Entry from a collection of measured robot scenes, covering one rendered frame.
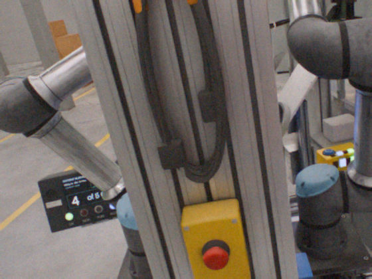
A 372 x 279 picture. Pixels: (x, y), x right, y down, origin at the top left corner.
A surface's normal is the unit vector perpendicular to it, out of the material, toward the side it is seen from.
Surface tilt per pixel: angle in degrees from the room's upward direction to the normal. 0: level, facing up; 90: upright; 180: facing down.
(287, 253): 90
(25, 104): 85
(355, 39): 60
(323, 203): 88
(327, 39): 54
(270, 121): 90
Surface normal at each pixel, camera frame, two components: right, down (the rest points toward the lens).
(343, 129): 0.22, 0.33
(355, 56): -0.13, 0.40
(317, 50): -0.62, 0.14
